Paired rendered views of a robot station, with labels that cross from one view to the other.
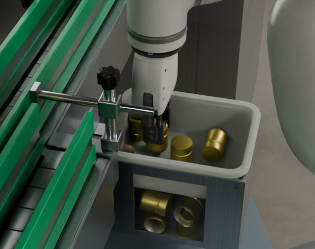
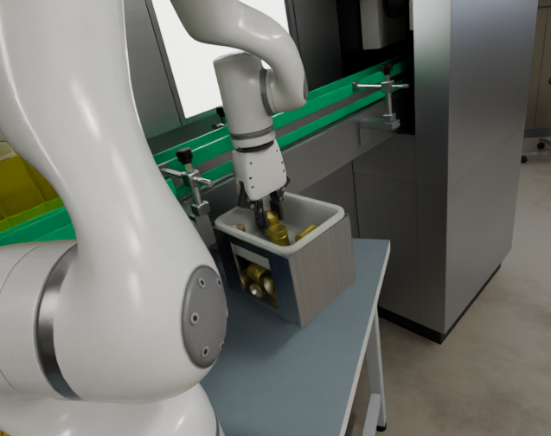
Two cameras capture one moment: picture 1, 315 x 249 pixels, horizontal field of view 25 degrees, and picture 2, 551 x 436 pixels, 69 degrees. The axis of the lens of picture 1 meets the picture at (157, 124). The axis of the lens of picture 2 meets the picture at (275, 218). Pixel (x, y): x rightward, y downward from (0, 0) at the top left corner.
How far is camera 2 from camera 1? 64 cm
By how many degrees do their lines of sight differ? 33
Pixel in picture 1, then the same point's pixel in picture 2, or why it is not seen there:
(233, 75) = (443, 226)
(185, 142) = (280, 228)
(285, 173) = (515, 323)
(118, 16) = (293, 148)
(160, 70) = (244, 162)
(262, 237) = (361, 330)
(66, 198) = not seen: hidden behind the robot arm
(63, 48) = (209, 150)
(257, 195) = (483, 334)
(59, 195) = not seen: hidden behind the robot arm
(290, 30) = not seen: outside the picture
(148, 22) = (230, 122)
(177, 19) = (250, 119)
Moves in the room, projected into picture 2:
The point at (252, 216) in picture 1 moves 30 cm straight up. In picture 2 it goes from (364, 313) to (352, 189)
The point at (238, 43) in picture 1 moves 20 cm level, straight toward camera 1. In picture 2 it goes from (445, 200) to (421, 229)
